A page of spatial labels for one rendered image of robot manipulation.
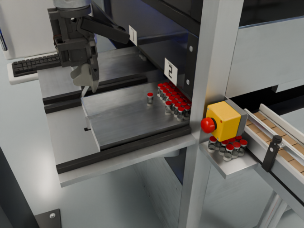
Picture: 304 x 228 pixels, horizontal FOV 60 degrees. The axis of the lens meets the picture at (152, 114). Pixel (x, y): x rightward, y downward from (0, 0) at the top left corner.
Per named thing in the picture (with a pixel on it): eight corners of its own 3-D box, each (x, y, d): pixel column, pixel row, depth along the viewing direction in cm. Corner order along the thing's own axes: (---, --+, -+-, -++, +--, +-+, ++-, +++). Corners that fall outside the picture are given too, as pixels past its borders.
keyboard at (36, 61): (88, 50, 148) (88, 46, 147) (96, 60, 138) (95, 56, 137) (11, 65, 134) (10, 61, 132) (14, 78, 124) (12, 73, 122)
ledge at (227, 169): (236, 135, 84) (237, 130, 82) (266, 163, 74) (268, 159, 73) (198, 148, 79) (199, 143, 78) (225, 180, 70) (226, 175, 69)
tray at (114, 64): (140, 51, 129) (140, 45, 127) (163, 75, 110) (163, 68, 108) (69, 64, 118) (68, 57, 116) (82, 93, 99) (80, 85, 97)
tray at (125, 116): (168, 86, 104) (168, 78, 102) (204, 124, 85) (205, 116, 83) (82, 106, 93) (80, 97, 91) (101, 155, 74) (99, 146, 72)
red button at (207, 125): (210, 124, 70) (212, 112, 68) (219, 133, 67) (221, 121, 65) (197, 128, 69) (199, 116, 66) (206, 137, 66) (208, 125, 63)
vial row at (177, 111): (161, 93, 99) (161, 83, 96) (184, 121, 86) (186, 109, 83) (156, 94, 98) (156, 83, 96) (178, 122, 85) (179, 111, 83)
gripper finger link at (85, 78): (75, 95, 66) (68, 62, 61) (98, 90, 68) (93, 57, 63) (78, 102, 64) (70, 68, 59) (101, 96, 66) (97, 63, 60)
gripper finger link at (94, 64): (88, 75, 65) (83, 41, 60) (95, 73, 65) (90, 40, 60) (93, 84, 61) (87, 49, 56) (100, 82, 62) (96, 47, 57)
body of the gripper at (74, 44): (58, 57, 63) (45, 4, 56) (93, 51, 66) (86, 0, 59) (63, 71, 57) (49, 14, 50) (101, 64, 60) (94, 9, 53)
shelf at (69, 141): (136, 51, 134) (136, 48, 133) (217, 136, 83) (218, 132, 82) (37, 69, 119) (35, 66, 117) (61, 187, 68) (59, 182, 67)
